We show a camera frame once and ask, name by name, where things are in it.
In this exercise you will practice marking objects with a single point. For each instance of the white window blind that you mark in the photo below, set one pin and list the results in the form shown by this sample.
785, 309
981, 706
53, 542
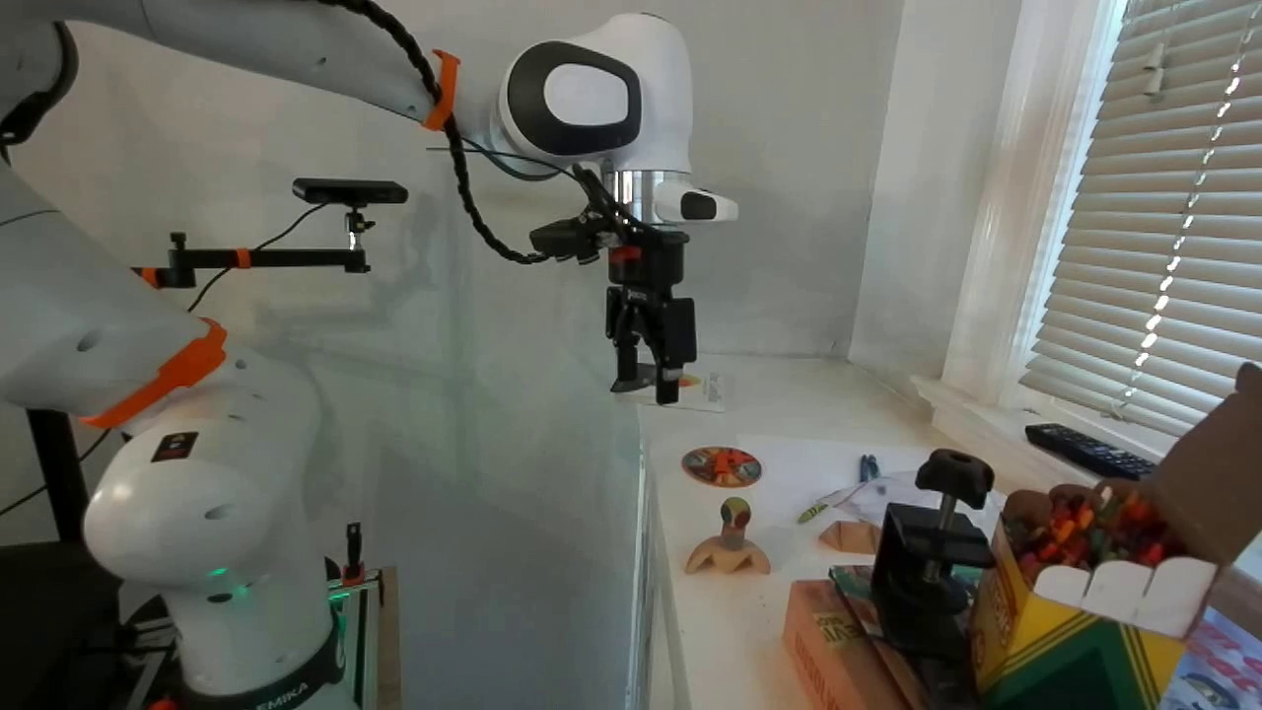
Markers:
1157, 212

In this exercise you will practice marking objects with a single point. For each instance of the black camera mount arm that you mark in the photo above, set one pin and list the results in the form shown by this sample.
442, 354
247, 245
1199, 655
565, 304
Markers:
263, 259

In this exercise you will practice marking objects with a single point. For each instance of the black stand pole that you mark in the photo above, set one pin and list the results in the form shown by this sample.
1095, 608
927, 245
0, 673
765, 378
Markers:
55, 475

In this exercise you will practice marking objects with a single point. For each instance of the brown cardboard box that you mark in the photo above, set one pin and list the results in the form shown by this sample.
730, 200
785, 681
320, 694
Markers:
1224, 459

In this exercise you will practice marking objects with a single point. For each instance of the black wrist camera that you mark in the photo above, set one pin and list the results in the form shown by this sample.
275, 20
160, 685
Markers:
569, 238

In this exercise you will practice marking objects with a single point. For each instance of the brown bottle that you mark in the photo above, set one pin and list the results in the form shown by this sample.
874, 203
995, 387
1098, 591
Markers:
1089, 618

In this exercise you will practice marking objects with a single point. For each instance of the yellow crayon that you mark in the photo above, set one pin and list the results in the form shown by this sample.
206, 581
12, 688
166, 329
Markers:
827, 505

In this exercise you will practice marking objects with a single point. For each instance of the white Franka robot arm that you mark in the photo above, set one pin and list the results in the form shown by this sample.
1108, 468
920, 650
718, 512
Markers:
197, 527

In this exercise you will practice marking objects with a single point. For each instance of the black stereo camera bar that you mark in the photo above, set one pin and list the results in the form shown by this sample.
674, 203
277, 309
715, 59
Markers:
350, 190

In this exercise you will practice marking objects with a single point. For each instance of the tan wooden puzzle piece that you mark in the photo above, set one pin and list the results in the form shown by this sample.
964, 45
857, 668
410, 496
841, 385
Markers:
848, 534

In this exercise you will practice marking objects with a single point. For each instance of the colourful printed booklet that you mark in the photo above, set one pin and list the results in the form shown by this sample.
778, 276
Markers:
1217, 663

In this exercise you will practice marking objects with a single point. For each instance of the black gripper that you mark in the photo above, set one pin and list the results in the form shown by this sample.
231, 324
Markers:
652, 283

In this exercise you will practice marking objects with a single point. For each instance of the flat brown game box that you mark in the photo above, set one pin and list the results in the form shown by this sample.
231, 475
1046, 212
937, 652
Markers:
841, 652

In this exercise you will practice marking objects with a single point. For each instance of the black remote control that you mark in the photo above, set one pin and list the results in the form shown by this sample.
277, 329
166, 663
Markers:
1089, 452

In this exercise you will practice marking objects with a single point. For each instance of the round orange printed disc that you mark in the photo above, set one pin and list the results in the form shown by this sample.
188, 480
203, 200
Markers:
718, 468

